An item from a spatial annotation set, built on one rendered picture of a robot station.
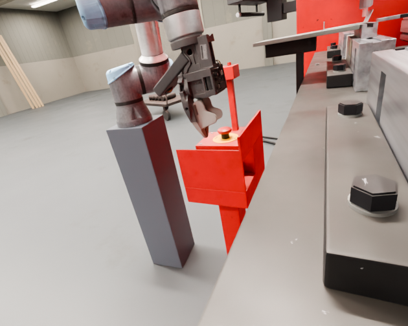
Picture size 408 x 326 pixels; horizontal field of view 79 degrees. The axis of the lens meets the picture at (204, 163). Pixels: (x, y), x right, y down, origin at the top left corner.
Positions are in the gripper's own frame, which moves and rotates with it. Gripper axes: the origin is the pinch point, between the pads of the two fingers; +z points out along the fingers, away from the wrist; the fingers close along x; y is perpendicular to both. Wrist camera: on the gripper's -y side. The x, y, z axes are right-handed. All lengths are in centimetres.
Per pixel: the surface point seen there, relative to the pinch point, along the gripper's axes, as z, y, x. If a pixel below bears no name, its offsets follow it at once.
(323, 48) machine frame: -4, 25, 122
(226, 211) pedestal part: 24.8, -0.1, 2.2
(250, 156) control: 9.0, 9.1, 4.6
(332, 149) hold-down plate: -4.7, 27.4, -25.1
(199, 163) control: 5.9, -0.3, -4.8
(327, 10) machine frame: -22, 28, 122
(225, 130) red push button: 2.9, 2.2, 8.3
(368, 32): -11.7, 35.8, 24.1
